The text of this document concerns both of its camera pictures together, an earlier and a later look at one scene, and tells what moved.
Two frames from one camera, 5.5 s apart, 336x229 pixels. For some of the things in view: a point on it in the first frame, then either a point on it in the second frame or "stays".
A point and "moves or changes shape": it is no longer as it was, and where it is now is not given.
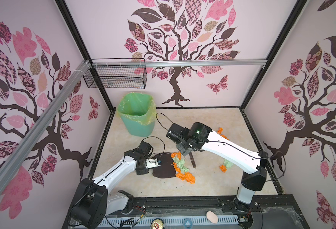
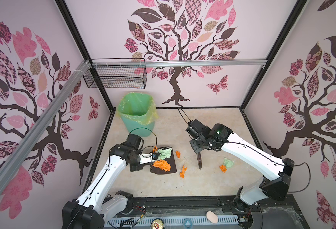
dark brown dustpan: [166, 169] moves or changes shape
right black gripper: [183, 152] → [195, 149]
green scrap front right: [227, 163] stays
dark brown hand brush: [192, 160] → [199, 161]
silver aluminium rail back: [155, 63] stays
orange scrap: [223, 168] stays
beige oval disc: [212, 217] stays
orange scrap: [186, 176] → [163, 165]
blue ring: [187, 223] stays
